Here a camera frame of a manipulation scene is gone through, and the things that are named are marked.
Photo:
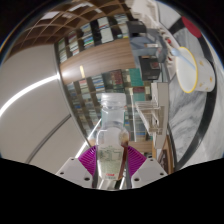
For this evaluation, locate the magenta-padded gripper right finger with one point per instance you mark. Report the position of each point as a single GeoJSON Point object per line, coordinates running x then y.
{"type": "Point", "coordinates": [150, 170]}

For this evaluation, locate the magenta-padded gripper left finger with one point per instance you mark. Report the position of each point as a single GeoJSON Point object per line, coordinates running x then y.
{"type": "Point", "coordinates": [71, 170]}

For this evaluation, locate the clear plastic bottle white cap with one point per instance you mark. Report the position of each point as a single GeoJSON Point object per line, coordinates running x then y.
{"type": "Point", "coordinates": [111, 156]}

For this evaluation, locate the brown building model wooden board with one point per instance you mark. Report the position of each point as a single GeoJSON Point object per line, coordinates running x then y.
{"type": "Point", "coordinates": [168, 160]}

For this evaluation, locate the white columned building model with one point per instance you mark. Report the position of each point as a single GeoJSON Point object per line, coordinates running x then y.
{"type": "Point", "coordinates": [159, 110]}

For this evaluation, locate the straight ceiling light strip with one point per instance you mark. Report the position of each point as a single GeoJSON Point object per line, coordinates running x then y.
{"type": "Point", "coordinates": [30, 91]}

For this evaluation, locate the white cup yellow rim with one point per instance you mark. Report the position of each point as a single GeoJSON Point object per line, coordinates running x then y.
{"type": "Point", "coordinates": [203, 78]}

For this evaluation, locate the pale blue spoon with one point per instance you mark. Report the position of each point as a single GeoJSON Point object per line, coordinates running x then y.
{"type": "Point", "coordinates": [185, 58]}

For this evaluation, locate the flat round red coaster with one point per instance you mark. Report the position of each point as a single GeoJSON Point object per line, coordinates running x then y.
{"type": "Point", "coordinates": [192, 26]}

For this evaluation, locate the wooden cubby shelf unit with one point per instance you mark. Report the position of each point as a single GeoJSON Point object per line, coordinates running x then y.
{"type": "Point", "coordinates": [66, 16]}

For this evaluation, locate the tall bookshelf wall with books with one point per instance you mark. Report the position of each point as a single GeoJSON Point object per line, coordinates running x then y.
{"type": "Point", "coordinates": [96, 60]}

